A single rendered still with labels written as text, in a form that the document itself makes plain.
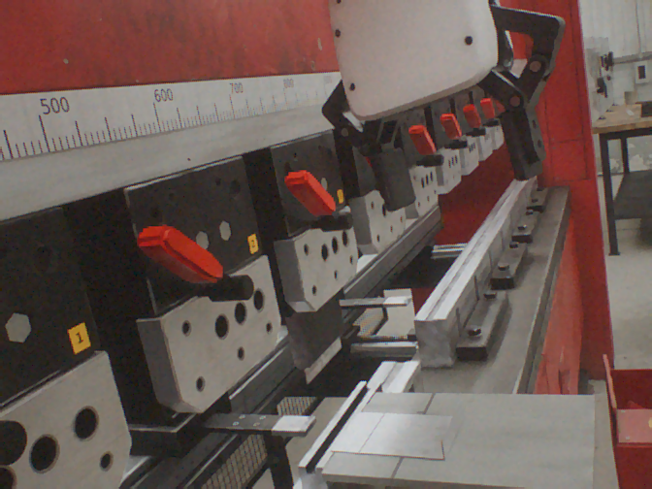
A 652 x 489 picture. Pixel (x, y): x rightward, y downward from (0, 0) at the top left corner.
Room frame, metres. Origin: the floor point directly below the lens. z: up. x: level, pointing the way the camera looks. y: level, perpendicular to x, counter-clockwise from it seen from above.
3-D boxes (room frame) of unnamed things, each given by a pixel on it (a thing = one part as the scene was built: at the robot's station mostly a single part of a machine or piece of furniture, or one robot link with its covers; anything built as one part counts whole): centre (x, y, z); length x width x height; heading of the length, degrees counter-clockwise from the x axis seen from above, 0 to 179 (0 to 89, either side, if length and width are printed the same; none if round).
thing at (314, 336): (0.69, 0.03, 1.13); 0.10 x 0.02 x 0.10; 155
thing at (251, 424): (0.76, 0.18, 1.01); 0.26 x 0.12 x 0.05; 65
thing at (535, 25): (0.39, -0.12, 1.39); 0.08 x 0.01 x 0.06; 52
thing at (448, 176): (1.21, -0.22, 1.26); 0.15 x 0.09 x 0.17; 155
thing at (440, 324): (1.83, -0.51, 0.92); 1.67 x 0.06 x 0.10; 155
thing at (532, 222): (1.94, -0.63, 0.89); 0.30 x 0.05 x 0.03; 155
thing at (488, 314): (1.21, -0.28, 0.89); 0.30 x 0.05 x 0.03; 155
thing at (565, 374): (1.55, -0.56, 0.59); 0.15 x 0.02 x 0.07; 155
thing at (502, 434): (0.63, -0.11, 1.00); 0.26 x 0.18 x 0.01; 65
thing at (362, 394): (0.71, 0.02, 0.99); 0.20 x 0.03 x 0.03; 155
